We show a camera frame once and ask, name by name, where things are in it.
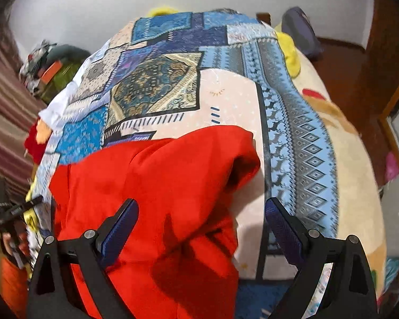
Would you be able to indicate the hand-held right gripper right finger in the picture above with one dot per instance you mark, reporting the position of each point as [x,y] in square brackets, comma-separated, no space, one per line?
[282,229]

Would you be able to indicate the person's left forearm orange sleeve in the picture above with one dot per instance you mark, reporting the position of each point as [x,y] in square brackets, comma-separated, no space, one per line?
[13,289]

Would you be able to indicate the pink bag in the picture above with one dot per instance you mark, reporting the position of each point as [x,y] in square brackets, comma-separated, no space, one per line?
[392,167]

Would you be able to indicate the red plush toy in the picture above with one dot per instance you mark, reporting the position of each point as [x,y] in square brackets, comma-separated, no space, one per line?
[36,143]

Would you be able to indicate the beige printed fleece blanket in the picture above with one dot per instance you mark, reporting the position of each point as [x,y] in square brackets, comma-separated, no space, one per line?
[349,159]

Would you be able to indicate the green patterned bag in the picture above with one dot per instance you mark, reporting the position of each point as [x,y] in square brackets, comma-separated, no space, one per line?
[61,81]

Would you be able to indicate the blue fluffy rug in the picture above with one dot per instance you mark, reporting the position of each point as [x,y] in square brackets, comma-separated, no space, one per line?
[256,300]

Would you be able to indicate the wooden wardrobe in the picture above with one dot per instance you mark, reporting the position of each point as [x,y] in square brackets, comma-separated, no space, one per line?
[389,56]

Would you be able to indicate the yellow pillow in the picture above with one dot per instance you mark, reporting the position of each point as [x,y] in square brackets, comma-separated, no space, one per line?
[163,10]

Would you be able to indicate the striped brown curtain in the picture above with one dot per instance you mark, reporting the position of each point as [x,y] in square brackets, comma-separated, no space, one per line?
[6,113]

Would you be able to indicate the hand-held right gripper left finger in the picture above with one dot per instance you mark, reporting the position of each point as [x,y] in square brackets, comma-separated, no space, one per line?
[119,232]

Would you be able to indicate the person's left hand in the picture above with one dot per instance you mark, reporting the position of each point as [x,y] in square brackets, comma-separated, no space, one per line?
[10,244]

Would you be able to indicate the grey bag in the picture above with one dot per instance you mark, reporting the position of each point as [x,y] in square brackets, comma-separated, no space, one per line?
[301,30]

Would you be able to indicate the blue patchwork quilt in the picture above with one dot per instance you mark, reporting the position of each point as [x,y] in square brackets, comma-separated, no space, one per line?
[186,73]

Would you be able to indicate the red zip jacket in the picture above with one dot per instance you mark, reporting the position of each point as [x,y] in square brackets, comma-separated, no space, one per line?
[146,189]

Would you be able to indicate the yellow printed sheet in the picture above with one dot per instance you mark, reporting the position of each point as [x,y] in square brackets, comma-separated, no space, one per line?
[33,217]

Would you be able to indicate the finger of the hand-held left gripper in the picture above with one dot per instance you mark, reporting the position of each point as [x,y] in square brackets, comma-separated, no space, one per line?
[31,202]

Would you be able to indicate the white cloth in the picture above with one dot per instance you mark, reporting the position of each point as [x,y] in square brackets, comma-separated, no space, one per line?
[63,106]

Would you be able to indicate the grey cushion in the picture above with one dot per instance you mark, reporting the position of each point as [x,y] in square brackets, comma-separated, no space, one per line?
[71,53]

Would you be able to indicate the orange box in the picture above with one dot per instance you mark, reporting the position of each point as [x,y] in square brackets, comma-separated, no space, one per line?
[51,71]

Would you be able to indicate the pile of clothes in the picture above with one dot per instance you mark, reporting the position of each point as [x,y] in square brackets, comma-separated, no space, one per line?
[35,63]

